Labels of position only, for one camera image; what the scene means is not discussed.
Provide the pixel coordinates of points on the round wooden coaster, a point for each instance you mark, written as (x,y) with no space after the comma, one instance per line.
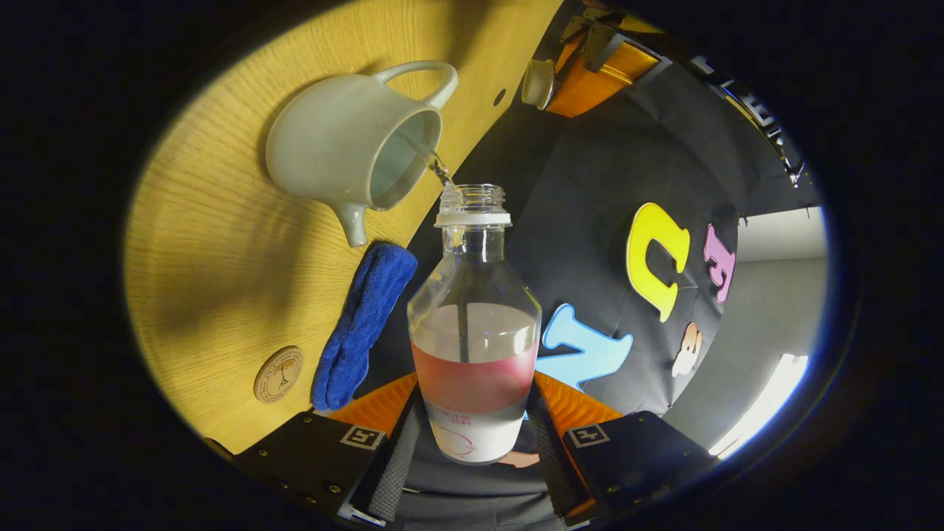
(279,375)

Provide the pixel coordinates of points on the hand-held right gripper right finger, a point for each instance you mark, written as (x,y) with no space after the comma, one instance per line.
(549,457)

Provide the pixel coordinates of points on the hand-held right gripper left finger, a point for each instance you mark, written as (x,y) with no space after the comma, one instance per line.
(394,464)

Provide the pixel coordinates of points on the white ceramic teacup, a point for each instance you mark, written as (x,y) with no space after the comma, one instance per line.
(324,147)

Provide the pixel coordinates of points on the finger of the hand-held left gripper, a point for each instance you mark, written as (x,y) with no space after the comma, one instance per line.
(590,85)
(601,46)

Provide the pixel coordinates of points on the clear water bottle pink label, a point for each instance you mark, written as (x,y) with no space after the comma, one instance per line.
(472,346)

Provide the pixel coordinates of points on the blue folded towel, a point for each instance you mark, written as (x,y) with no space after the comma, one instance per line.
(361,324)

